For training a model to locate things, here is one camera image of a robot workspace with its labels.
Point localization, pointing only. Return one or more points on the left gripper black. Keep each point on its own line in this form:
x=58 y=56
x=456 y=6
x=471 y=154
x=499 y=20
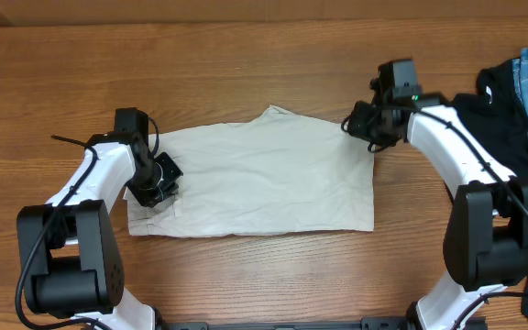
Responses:
x=151 y=198

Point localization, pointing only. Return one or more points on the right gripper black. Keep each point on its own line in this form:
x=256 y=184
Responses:
x=358 y=113

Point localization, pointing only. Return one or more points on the beige shorts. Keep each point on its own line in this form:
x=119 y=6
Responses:
x=279 y=173

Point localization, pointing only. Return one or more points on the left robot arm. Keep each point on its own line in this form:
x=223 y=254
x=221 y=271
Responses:
x=71 y=267

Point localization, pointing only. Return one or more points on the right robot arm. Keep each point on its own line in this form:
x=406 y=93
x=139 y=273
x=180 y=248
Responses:
x=485 y=247

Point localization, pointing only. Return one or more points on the black shirt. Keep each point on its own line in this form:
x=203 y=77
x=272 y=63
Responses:
x=496 y=117

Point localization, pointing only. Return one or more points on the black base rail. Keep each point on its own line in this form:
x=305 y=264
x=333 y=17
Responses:
x=291 y=325

